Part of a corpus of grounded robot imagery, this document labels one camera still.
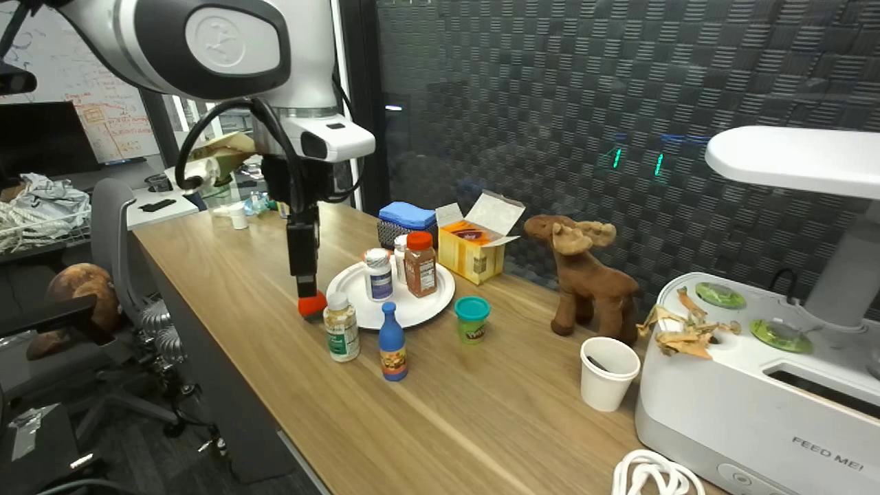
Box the blue folded cloth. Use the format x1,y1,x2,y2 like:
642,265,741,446
376,201,441,234

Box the white paper cup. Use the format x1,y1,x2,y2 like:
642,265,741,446
577,336,645,416

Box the orange plush ball toy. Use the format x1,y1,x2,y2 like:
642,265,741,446
294,291,330,322

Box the clear plastic container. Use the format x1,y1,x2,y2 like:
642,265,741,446
199,168,243,211

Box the white planter appliance with lamp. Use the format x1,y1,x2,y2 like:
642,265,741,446
632,123,880,495

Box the white bottle green label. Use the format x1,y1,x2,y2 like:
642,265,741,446
323,288,363,366

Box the brown spice bottle orange cap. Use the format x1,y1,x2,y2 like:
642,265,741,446
403,228,442,299

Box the thick white coiled cable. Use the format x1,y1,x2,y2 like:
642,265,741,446
612,448,709,495

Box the white round plate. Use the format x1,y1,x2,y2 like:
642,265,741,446
324,258,459,333

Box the brown moose plush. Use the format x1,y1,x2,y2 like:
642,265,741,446
522,211,642,344

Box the grey crumpled cloth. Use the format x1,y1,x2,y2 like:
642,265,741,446
0,171,93,258

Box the large white pill bottle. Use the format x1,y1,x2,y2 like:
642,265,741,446
361,245,397,302

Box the grey woven basket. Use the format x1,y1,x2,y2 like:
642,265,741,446
376,217,441,258

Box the black office chair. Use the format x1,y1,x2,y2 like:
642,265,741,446
0,175,231,495

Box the teal lid putty tub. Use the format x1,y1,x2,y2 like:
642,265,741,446
453,294,493,344

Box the dried brown plant stems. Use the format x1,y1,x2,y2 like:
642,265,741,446
638,285,737,362

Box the yellow cardboard box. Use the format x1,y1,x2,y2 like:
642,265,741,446
434,189,529,285

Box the small blue bottle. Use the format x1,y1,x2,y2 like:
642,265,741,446
376,299,411,384

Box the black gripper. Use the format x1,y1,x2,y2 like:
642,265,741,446
261,155,357,299

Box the brown furry object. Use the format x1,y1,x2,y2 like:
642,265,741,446
45,262,121,339

